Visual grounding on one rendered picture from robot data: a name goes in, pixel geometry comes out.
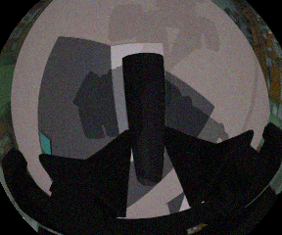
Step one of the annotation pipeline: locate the teal trowel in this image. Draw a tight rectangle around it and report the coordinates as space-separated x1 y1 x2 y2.
40 132 52 156

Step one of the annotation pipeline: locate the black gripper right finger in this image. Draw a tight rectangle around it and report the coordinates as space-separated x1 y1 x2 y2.
164 126 254 207

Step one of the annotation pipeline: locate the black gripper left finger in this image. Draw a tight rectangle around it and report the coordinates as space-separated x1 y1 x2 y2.
38 129 130 218

